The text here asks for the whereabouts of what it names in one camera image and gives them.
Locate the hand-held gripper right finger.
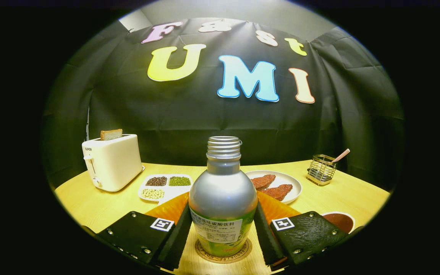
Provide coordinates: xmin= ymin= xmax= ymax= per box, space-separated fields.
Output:
xmin=254 ymin=191 xmax=350 ymax=268

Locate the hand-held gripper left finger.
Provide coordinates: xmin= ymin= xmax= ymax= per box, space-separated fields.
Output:
xmin=98 ymin=192 xmax=193 ymax=271

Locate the round cork coaster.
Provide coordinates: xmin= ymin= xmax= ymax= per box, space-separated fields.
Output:
xmin=195 ymin=238 xmax=252 ymax=264

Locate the silver bottle with green label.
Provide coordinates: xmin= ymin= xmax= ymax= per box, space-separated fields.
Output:
xmin=189 ymin=136 xmax=259 ymax=257

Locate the cream cup with wooden handle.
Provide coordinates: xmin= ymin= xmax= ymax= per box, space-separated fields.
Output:
xmin=321 ymin=211 xmax=356 ymax=234

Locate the white divided dish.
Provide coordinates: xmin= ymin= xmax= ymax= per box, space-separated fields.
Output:
xmin=138 ymin=174 xmax=193 ymax=204

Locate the red-brown meat slice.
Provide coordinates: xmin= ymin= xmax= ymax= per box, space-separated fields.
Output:
xmin=251 ymin=174 xmax=276 ymax=190
xmin=262 ymin=184 xmax=293 ymax=201

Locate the white beans pile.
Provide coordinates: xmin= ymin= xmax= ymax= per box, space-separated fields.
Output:
xmin=141 ymin=188 xmax=165 ymax=200

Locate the green beans pile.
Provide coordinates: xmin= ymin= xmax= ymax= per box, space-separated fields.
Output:
xmin=168 ymin=176 xmax=191 ymax=187

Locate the brown beans pile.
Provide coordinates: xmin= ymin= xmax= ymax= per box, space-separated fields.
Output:
xmin=146 ymin=176 xmax=168 ymax=187

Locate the white round plate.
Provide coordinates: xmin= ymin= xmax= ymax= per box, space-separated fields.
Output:
xmin=245 ymin=170 xmax=303 ymax=205

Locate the wooden table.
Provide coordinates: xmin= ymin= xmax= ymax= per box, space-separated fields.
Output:
xmin=54 ymin=160 xmax=391 ymax=275

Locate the white toaster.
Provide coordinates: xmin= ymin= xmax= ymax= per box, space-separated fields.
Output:
xmin=82 ymin=134 xmax=145 ymax=192

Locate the red striped straw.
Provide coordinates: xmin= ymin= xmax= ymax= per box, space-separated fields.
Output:
xmin=332 ymin=149 xmax=351 ymax=163

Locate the toast bread slice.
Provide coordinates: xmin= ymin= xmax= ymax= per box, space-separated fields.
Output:
xmin=100 ymin=129 xmax=123 ymax=141

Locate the wire basket holder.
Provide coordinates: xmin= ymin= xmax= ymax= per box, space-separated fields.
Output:
xmin=307 ymin=154 xmax=337 ymax=186

